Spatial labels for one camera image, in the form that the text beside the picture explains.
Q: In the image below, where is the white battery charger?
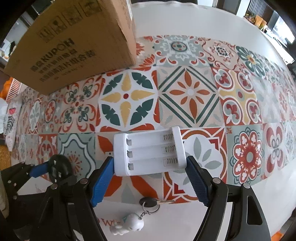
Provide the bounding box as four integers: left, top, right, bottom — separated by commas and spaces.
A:
113, 126, 187, 177

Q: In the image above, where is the white robot figurine keychain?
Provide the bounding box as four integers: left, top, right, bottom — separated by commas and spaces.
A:
109, 197, 176, 235

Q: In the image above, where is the patterned tile table runner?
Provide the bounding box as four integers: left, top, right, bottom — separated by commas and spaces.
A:
4, 34, 296, 204

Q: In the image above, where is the white fruit basket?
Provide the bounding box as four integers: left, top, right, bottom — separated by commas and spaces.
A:
1, 77, 23, 103

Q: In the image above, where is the brown cardboard box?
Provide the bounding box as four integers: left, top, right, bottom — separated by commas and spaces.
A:
4, 1, 137, 94

